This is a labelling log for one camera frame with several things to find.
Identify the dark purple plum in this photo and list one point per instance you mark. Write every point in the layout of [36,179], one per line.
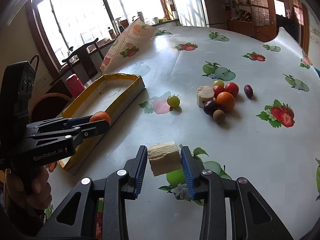
[210,107]

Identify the white bottle on sill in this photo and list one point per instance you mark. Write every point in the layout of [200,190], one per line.
[140,15]

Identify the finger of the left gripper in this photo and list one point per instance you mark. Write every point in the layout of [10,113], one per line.
[87,132]
[57,124]

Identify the dark wooden chair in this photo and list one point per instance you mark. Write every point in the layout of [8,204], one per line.
[85,60]

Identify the yellow-rimmed white tray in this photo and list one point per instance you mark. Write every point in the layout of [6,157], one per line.
[111,93]

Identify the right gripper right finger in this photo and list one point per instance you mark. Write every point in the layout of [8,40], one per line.
[251,215]

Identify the red tomato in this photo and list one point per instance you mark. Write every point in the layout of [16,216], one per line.
[217,90]
[232,88]

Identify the brown longan fruit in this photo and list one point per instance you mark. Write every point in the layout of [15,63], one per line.
[219,116]

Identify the green grape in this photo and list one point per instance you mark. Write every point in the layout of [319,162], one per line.
[218,83]
[173,101]

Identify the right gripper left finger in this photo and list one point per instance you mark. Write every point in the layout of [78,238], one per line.
[76,216]

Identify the dark red jujube date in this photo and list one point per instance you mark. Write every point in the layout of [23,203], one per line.
[248,90]

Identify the red thermos cup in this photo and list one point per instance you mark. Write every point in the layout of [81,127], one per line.
[74,85]

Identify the large orange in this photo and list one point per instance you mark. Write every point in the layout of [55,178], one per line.
[225,101]

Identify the wooden shelf cabinet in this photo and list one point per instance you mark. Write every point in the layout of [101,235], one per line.
[254,18]

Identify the small mandarin orange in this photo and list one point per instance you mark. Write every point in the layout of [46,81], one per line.
[100,115]

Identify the person's left hand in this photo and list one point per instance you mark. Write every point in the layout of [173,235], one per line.
[35,194]

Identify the fruit-print tablecloth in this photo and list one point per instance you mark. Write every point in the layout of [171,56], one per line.
[244,107]

